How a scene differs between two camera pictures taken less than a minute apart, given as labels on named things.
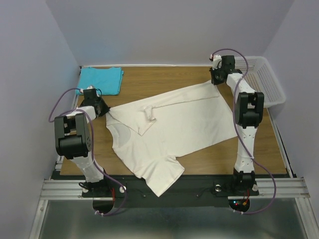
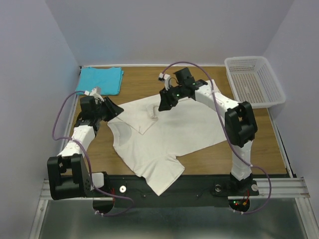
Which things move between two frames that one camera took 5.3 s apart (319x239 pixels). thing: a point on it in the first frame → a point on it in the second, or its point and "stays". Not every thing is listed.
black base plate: [189, 191] stays
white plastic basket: [257, 71] stays
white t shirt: [148, 136] stays
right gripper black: [215, 81] → [167, 99]
